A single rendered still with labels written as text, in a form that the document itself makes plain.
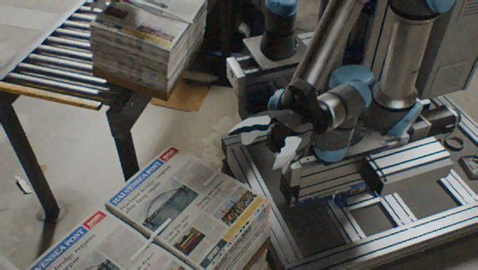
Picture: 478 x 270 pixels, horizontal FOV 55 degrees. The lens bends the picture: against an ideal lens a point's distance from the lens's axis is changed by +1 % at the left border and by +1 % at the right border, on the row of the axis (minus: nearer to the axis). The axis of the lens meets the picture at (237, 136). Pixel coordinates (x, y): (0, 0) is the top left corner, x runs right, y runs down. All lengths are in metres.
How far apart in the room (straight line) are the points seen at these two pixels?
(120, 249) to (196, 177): 0.29
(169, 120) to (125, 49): 1.22
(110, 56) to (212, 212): 0.68
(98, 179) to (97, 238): 1.27
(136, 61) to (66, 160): 1.18
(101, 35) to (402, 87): 0.96
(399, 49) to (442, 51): 0.53
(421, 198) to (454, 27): 0.86
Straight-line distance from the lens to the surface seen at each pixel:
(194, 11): 1.71
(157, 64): 1.57
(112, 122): 1.66
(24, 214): 2.50
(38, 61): 1.98
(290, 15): 1.72
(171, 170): 1.37
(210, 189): 1.31
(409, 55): 1.18
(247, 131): 0.87
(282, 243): 1.93
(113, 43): 1.61
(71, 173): 2.59
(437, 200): 2.25
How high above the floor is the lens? 1.85
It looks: 45 degrees down
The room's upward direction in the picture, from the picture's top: straight up
